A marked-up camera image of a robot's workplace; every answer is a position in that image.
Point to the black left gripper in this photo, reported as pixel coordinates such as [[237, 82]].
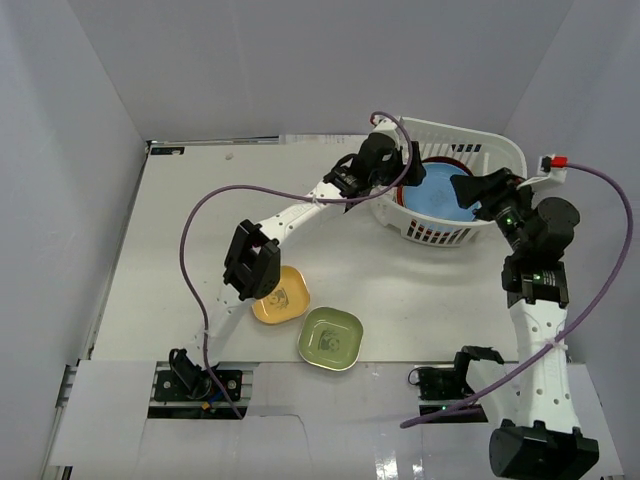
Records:
[[396, 163]]

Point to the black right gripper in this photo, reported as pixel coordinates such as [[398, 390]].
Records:
[[490, 190]]

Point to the dark red rimmed plate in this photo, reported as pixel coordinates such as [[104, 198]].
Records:
[[449, 161]]

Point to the light blue round plate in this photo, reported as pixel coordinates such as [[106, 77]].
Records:
[[435, 196]]

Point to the white plastic dish bin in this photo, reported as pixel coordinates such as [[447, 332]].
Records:
[[482, 152]]

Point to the yellow square panda dish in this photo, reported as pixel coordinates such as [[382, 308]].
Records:
[[290, 299]]

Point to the green square panda dish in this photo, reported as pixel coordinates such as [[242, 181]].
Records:
[[330, 339]]

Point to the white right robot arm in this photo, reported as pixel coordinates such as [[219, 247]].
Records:
[[538, 434]]

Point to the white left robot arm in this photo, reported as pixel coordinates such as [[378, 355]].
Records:
[[252, 264]]

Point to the paper sheets behind table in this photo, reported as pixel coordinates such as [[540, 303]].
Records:
[[322, 139]]

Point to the black label sticker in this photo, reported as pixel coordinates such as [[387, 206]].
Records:
[[166, 151]]

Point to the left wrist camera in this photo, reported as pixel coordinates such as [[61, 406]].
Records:
[[383, 124]]

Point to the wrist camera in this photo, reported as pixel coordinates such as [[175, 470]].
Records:
[[552, 172], [383, 124]]

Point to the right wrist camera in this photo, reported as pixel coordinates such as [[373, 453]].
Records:
[[552, 172]]

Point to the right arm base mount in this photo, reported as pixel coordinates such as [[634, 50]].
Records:
[[439, 387]]

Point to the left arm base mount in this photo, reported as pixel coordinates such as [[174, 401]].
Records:
[[182, 390]]

